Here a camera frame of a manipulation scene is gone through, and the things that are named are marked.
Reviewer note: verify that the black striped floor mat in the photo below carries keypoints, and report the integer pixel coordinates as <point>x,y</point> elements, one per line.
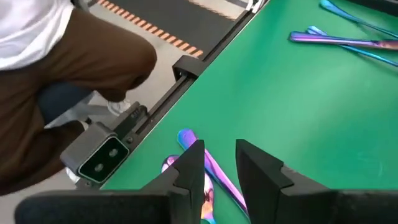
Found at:
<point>186,18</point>

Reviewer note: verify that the blue padded stool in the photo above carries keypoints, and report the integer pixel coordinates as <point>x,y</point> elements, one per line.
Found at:
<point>62,99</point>

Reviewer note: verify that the black table frame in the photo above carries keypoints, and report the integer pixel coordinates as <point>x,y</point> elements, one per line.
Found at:
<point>189,67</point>

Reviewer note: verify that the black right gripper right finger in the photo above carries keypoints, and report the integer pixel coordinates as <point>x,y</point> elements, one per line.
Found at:
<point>295,202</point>

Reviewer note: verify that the grey table-level camera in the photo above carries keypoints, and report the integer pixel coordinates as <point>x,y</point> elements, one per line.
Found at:
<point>99,158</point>

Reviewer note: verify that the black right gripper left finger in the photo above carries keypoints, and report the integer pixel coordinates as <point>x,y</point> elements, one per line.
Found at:
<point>124,207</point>

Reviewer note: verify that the iridescent rainbow table knife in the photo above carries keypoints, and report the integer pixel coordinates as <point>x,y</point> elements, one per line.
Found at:
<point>216,174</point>
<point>326,39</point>

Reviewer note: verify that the iridescent rainbow fork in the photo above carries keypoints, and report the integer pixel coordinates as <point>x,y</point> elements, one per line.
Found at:
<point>330,7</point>
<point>373,55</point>

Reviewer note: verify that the iridescent rainbow spoon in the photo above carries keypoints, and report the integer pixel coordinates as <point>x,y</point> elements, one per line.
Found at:
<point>209,202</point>

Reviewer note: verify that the person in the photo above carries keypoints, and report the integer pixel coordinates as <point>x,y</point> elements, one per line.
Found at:
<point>77,62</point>

